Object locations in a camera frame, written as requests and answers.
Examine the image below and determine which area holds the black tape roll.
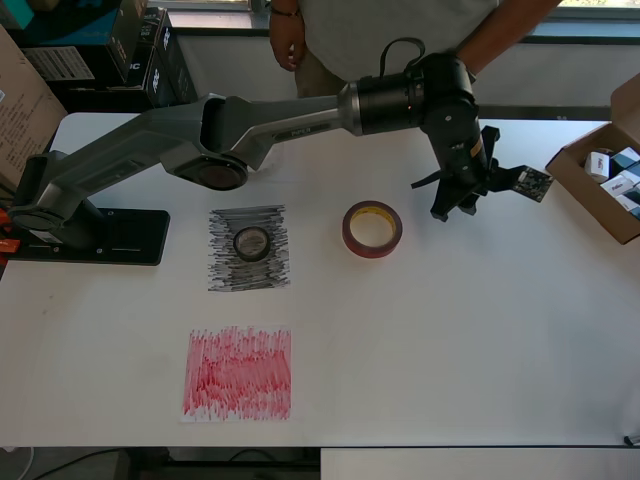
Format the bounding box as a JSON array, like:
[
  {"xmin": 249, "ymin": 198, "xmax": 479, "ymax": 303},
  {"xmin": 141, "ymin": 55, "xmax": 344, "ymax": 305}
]
[{"xmin": 232, "ymin": 225, "xmax": 273, "ymax": 263}]

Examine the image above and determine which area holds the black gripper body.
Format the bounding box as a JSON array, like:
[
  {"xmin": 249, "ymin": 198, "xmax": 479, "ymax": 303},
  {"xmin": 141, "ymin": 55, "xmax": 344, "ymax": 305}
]
[{"xmin": 430, "ymin": 127, "xmax": 501, "ymax": 221}]

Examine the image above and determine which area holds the open brown cardboard box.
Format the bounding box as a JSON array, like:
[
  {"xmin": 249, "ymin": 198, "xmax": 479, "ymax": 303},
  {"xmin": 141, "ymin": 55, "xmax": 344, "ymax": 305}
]
[{"xmin": 544, "ymin": 72, "xmax": 640, "ymax": 246}]

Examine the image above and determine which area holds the person's left forearm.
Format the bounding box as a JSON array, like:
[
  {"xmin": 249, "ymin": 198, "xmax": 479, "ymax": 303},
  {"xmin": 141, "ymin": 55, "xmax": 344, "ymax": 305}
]
[{"xmin": 455, "ymin": 0, "xmax": 564, "ymax": 76}]

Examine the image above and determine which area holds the large cardboard box printed text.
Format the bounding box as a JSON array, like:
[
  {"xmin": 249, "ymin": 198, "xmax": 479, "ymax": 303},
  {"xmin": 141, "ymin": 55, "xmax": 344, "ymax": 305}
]
[{"xmin": 0, "ymin": 24, "xmax": 67, "ymax": 191}]

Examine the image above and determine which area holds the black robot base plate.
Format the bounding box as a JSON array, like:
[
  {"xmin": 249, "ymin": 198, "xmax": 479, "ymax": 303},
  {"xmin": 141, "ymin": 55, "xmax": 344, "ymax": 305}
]
[{"xmin": 7, "ymin": 208, "xmax": 170, "ymax": 267}]

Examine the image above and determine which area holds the black scribbled paper sheet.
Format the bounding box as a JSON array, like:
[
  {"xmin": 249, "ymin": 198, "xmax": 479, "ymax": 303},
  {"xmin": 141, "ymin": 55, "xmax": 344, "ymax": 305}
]
[{"xmin": 206, "ymin": 203, "xmax": 293, "ymax": 295}]

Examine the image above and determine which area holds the black box white lettering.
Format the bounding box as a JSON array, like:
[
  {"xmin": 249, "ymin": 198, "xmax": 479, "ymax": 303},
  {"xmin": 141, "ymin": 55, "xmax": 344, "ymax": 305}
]
[
  {"xmin": 144, "ymin": 44, "xmax": 199, "ymax": 107},
  {"xmin": 112, "ymin": 0, "xmax": 174, "ymax": 86}
]

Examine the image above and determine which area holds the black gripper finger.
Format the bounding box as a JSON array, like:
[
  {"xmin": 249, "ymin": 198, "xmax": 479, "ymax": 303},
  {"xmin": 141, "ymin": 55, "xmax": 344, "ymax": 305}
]
[
  {"xmin": 482, "ymin": 157, "xmax": 506, "ymax": 195},
  {"xmin": 458, "ymin": 187, "xmax": 481, "ymax": 217}
]

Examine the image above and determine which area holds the dark window frame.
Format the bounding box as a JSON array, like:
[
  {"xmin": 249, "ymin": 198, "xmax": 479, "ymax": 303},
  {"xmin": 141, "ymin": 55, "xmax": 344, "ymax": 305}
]
[{"xmin": 172, "ymin": 0, "xmax": 640, "ymax": 45}]

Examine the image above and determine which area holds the red scribbled paper sheet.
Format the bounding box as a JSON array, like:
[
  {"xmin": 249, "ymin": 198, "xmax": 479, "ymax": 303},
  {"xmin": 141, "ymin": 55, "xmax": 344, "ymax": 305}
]
[{"xmin": 179, "ymin": 324, "xmax": 294, "ymax": 425}]

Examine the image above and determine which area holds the person torso grey shirt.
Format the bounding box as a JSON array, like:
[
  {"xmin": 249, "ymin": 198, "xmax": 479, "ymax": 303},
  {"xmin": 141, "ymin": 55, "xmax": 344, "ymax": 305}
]
[{"xmin": 294, "ymin": 0, "xmax": 501, "ymax": 99}]

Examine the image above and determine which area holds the person's right hand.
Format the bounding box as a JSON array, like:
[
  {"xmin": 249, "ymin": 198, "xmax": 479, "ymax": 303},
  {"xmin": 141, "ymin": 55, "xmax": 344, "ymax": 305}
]
[{"xmin": 269, "ymin": 13, "xmax": 307, "ymax": 72}]

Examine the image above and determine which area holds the gripper-mounted camera circuit board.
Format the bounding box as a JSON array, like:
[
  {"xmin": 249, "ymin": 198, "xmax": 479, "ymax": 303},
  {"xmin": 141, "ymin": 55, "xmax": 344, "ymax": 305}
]
[{"xmin": 499, "ymin": 163, "xmax": 555, "ymax": 205}]

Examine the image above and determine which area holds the orange clamp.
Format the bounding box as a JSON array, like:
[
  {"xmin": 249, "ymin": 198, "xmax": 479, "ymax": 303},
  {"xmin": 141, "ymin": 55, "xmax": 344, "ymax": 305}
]
[{"xmin": 0, "ymin": 204, "xmax": 21, "ymax": 255}]

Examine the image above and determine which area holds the black box white label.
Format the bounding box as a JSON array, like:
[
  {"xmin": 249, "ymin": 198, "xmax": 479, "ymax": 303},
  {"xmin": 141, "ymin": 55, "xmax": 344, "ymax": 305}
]
[{"xmin": 22, "ymin": 43, "xmax": 132, "ymax": 85}]

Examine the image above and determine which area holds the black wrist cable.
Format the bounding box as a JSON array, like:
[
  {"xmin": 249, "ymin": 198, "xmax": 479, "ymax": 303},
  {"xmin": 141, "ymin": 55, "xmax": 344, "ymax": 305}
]
[{"xmin": 378, "ymin": 37, "xmax": 444, "ymax": 190}]

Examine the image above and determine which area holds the red tape roll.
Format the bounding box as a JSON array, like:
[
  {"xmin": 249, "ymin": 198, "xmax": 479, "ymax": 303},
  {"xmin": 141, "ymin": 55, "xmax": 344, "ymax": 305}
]
[{"xmin": 341, "ymin": 199, "xmax": 404, "ymax": 260}]

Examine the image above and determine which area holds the dark teal printed box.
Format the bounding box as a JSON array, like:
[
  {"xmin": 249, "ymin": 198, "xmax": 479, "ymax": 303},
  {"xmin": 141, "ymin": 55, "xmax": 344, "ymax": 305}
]
[{"xmin": 0, "ymin": 0, "xmax": 121, "ymax": 49}]

